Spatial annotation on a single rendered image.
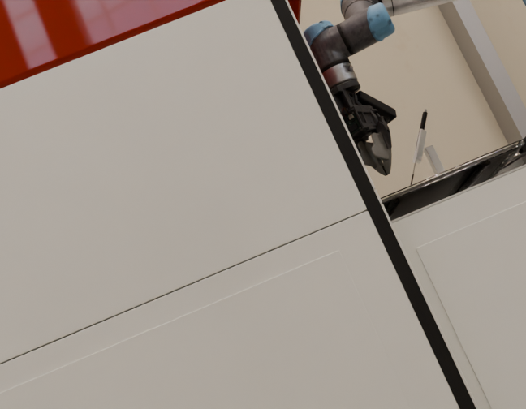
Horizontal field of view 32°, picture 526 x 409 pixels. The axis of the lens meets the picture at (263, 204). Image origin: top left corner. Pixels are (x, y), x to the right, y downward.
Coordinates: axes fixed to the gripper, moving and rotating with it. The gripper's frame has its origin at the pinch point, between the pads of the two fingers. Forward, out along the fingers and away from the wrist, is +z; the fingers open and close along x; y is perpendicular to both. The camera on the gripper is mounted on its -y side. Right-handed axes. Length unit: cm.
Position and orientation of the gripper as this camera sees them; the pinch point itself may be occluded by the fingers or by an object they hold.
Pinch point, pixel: (386, 169)
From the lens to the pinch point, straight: 196.3
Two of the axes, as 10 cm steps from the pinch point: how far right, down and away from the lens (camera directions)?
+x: 6.6, -4.3, -6.1
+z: 3.9, 9.0, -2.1
